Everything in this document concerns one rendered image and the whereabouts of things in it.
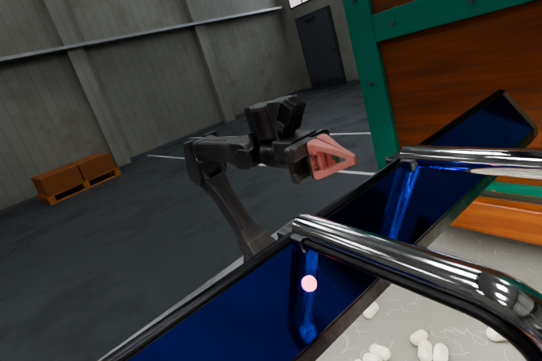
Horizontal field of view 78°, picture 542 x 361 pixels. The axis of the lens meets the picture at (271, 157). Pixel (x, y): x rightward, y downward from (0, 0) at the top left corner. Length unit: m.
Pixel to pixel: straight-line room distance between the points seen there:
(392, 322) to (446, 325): 0.09
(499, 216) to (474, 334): 0.23
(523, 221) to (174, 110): 8.33
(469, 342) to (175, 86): 8.50
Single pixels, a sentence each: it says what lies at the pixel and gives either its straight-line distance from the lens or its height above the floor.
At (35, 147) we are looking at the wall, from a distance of 8.03.
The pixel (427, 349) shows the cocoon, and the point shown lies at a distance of 0.64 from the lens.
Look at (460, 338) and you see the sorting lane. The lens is 0.68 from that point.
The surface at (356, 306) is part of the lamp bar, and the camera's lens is 0.28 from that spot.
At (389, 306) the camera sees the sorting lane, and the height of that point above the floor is 0.74.
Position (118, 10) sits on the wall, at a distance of 8.81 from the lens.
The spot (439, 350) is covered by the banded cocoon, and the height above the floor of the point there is 0.76.
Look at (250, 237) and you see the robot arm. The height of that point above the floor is 0.84.
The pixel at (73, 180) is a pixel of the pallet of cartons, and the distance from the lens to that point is 6.98.
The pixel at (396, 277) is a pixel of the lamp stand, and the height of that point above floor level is 1.11.
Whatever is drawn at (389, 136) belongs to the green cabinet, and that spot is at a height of 0.98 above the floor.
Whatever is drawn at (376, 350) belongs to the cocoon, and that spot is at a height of 0.76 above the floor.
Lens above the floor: 1.24
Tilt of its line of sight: 16 degrees down
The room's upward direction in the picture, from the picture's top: 17 degrees counter-clockwise
